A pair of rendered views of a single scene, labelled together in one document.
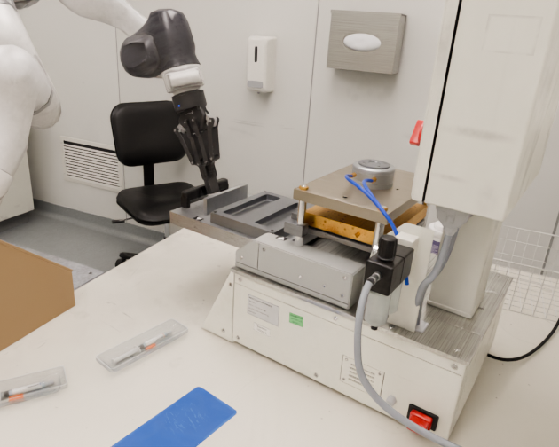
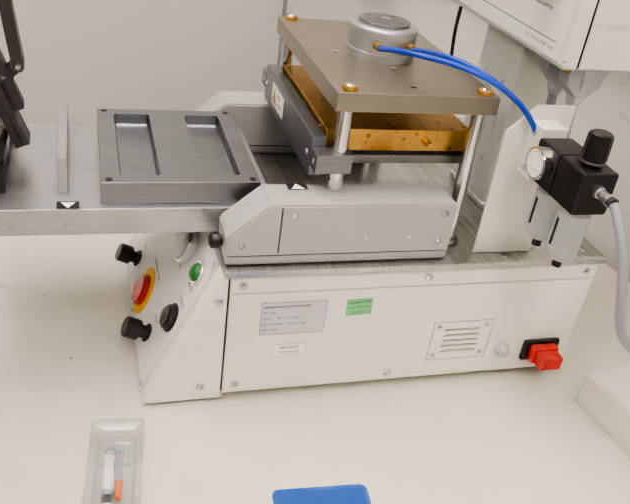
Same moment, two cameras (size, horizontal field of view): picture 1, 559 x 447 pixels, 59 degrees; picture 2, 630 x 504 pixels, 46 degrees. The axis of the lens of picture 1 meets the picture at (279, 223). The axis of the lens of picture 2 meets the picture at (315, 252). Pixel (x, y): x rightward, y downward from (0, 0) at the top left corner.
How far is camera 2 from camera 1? 0.67 m
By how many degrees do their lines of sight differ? 47
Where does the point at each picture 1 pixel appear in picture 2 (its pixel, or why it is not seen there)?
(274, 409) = (391, 447)
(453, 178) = (621, 28)
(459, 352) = (586, 251)
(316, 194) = (382, 94)
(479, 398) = not seen: hidden behind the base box
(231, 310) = (220, 346)
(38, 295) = not seen: outside the picture
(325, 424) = (454, 424)
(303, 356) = (366, 356)
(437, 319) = not seen: hidden behind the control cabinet
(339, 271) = (437, 207)
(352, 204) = (446, 96)
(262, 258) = (289, 232)
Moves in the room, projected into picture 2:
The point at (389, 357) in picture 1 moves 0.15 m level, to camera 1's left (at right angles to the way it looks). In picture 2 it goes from (505, 296) to (434, 346)
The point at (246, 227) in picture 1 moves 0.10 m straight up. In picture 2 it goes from (197, 189) to (202, 98)
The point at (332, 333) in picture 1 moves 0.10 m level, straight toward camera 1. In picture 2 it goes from (421, 300) to (488, 348)
